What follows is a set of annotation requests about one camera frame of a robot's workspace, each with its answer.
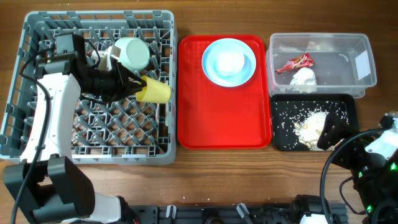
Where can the yellow plastic cup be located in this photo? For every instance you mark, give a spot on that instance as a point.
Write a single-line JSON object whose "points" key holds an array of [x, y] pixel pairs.
{"points": [[154, 92]]}

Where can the light blue plate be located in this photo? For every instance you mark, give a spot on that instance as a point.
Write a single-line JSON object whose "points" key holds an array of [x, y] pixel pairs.
{"points": [[240, 78]]}

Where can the light green small bowl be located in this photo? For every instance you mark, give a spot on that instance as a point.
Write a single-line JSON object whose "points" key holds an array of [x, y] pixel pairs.
{"points": [[225, 62]]}

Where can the black waste tray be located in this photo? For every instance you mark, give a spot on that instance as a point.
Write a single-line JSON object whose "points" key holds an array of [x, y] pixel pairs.
{"points": [[285, 106]]}

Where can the white napkin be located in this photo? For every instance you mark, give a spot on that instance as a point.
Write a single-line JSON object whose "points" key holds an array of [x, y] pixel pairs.
{"points": [[304, 77]]}

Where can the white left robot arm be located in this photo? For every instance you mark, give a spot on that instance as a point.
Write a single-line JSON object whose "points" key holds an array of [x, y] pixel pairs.
{"points": [[46, 185]]}

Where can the red snack wrapper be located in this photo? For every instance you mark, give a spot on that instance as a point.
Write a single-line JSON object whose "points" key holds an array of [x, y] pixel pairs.
{"points": [[305, 60]]}

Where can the grey plastic dishwasher rack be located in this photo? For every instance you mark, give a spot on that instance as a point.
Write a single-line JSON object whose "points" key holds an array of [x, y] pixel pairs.
{"points": [[126, 132]]}

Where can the pile of rice scraps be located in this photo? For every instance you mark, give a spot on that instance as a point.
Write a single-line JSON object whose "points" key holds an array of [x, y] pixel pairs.
{"points": [[308, 128]]}

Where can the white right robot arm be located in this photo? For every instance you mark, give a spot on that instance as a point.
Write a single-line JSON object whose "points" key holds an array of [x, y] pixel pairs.
{"points": [[377, 189]]}

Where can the clear plastic waste bin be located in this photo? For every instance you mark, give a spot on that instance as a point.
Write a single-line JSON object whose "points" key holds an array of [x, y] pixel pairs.
{"points": [[344, 63]]}

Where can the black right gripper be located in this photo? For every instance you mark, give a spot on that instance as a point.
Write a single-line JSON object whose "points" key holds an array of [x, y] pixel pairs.
{"points": [[341, 130]]}

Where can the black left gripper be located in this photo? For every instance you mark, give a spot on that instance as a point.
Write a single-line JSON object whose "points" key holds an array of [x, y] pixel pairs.
{"points": [[125, 86]]}

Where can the red plastic serving tray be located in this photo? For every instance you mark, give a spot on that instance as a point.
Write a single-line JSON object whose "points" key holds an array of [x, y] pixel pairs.
{"points": [[210, 116]]}

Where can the mint green bowl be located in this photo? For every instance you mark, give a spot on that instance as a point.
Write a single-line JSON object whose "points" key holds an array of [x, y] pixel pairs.
{"points": [[134, 54]]}

